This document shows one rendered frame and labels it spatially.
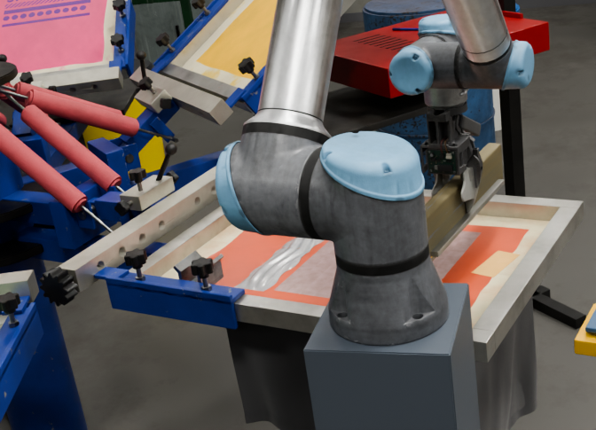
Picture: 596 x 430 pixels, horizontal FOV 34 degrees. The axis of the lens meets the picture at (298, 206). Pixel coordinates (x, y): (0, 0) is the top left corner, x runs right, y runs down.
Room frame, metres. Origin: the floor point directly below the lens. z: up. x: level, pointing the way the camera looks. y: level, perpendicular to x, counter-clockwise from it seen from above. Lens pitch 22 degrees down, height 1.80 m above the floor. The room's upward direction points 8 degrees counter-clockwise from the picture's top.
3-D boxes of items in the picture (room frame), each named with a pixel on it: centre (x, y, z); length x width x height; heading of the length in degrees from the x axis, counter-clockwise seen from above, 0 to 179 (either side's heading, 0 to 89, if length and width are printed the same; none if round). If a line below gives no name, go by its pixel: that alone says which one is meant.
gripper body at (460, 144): (1.62, -0.28, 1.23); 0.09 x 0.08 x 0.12; 147
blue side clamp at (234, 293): (1.68, 0.26, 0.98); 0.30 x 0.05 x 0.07; 57
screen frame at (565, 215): (1.78, -0.09, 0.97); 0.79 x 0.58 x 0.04; 57
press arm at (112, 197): (2.09, 0.38, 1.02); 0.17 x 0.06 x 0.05; 57
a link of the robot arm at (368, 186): (1.08, -0.09, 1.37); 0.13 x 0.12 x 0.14; 58
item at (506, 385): (1.62, -0.34, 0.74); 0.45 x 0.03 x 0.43; 147
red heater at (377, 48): (3.00, -0.47, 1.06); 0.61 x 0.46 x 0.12; 117
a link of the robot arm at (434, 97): (1.63, -0.29, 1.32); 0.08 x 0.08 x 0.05
